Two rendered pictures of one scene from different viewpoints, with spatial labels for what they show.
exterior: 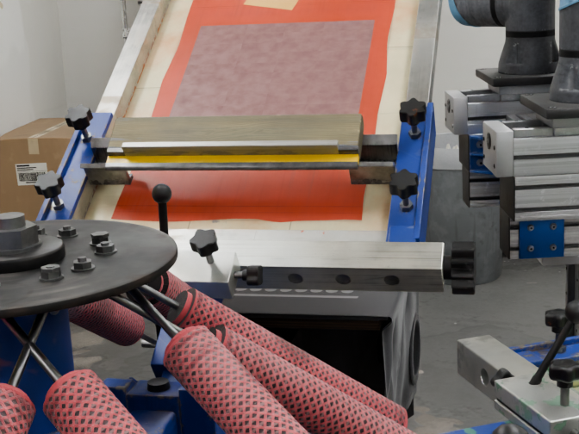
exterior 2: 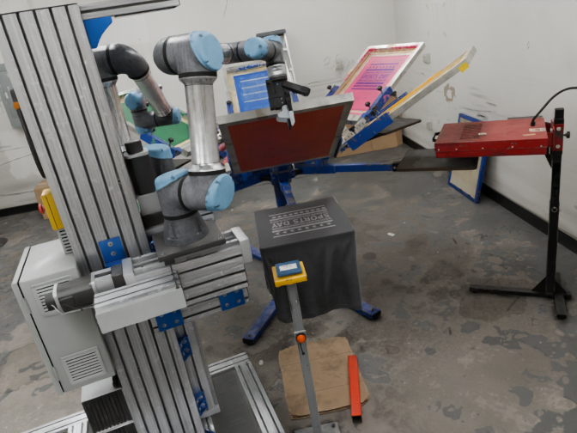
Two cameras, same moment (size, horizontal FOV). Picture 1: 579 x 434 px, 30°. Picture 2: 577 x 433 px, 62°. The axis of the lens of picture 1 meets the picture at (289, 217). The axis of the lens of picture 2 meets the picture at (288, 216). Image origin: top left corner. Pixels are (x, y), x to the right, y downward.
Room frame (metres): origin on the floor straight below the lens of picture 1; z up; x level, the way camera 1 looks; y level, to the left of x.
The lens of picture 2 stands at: (4.18, -0.69, 1.89)
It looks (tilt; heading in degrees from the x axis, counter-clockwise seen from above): 22 degrees down; 164
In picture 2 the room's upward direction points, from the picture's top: 10 degrees counter-clockwise
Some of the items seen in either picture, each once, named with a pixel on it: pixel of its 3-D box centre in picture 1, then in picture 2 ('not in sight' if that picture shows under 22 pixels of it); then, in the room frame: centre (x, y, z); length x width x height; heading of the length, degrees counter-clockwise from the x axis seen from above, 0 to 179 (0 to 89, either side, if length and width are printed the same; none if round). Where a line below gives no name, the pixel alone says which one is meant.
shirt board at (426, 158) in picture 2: not in sight; (370, 165); (1.41, 0.74, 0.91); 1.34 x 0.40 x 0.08; 47
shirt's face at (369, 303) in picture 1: (293, 275); (300, 220); (2.04, 0.00, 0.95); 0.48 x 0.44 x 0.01; 167
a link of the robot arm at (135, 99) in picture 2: not in sight; (136, 100); (1.81, -0.61, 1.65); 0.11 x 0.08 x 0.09; 156
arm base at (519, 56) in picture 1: (530, 50); (183, 222); (2.60, -0.60, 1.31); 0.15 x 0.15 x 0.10
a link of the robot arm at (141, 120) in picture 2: not in sight; (145, 120); (1.82, -0.60, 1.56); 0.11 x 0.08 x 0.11; 66
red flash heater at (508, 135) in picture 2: not in sight; (493, 137); (1.93, 1.29, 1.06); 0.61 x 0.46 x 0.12; 47
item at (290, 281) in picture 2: not in sight; (305, 364); (2.50, -0.23, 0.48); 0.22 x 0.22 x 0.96; 77
